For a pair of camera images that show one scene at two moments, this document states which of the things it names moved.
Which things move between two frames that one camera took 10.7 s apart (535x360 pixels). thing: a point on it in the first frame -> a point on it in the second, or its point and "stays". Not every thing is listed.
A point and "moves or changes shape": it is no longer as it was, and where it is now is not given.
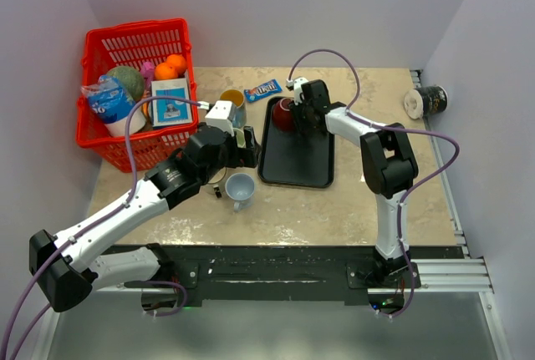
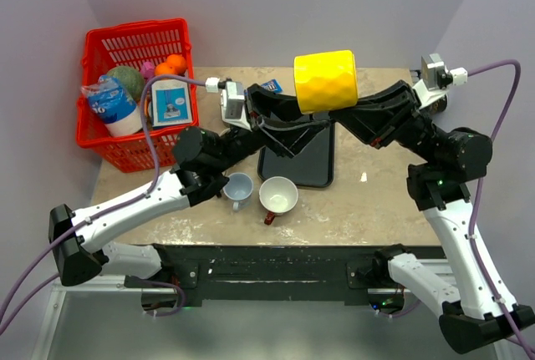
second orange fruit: x=165 y=71 stays
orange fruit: x=178 y=61 stays
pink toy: x=147 y=70 stays
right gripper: x=299 y=124 -> x=381 y=118
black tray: x=290 y=158 stays
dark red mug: x=282 y=116 moves or changes shape
